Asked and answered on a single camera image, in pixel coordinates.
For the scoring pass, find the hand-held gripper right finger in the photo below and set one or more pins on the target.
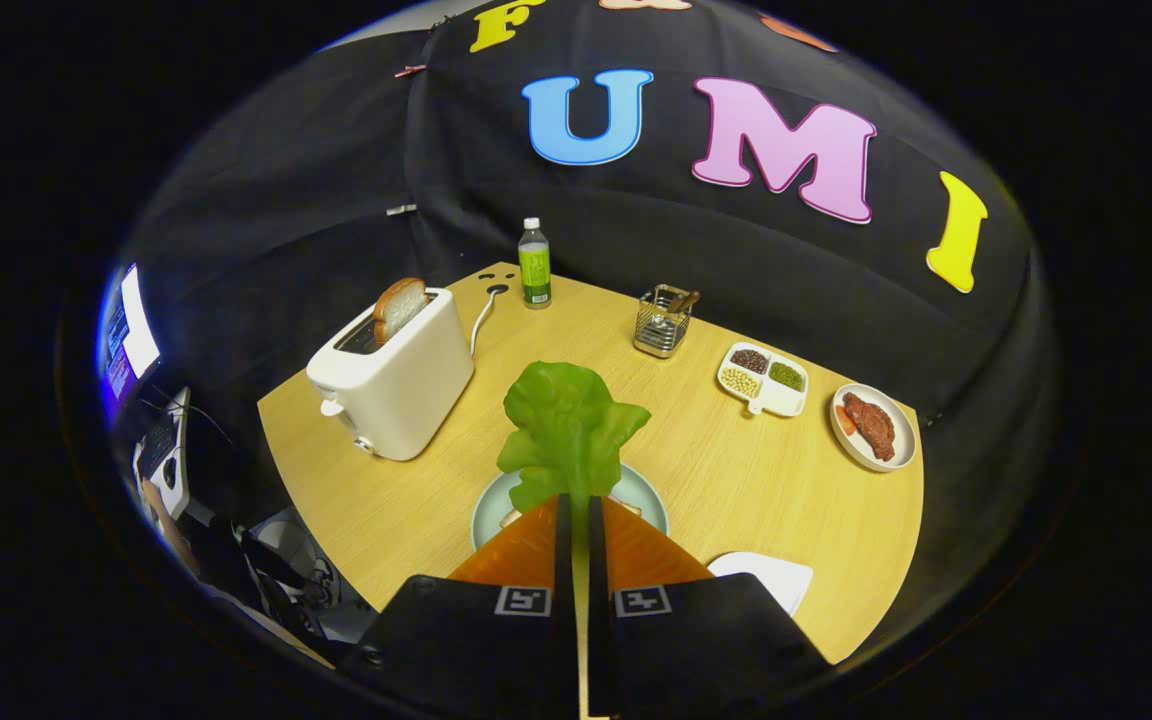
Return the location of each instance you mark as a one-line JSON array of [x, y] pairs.
[[596, 560]]

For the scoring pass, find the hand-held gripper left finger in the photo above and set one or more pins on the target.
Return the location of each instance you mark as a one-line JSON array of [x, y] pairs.
[[564, 560]]

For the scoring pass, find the green lettuce leaf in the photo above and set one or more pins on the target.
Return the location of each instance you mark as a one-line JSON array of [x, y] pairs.
[[571, 430]]

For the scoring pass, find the brown crust bread slice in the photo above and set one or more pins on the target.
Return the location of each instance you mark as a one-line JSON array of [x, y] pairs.
[[401, 308]]

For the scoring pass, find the pale green round plate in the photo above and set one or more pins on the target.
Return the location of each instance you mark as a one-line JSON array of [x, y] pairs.
[[491, 510]]

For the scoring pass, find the white square plate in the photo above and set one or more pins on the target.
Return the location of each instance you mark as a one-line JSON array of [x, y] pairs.
[[771, 580]]

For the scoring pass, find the white toaster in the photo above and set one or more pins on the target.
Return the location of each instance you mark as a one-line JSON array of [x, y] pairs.
[[406, 390]]

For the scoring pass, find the white divided bean dish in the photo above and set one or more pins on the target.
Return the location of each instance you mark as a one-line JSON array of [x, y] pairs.
[[781, 400]]

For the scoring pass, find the orange carrot piece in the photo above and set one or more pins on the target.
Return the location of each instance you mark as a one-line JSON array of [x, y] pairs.
[[843, 420]]

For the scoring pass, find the green label drink bottle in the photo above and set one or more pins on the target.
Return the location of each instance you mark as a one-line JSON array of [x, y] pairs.
[[535, 270]]

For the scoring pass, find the red meat piece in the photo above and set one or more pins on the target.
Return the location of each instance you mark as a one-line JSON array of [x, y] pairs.
[[871, 425]]

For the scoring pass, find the black backdrop cloth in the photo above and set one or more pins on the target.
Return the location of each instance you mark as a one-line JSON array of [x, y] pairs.
[[686, 260]]

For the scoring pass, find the white oval meat plate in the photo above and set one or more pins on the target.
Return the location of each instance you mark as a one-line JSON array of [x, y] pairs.
[[904, 445]]

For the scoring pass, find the white device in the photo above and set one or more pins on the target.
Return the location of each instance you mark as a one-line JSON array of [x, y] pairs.
[[164, 445]]

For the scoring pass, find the computer monitor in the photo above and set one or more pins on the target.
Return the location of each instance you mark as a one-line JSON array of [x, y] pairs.
[[136, 320]]

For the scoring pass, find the orange cloth clip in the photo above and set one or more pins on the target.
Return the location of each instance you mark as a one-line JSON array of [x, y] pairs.
[[411, 71]]

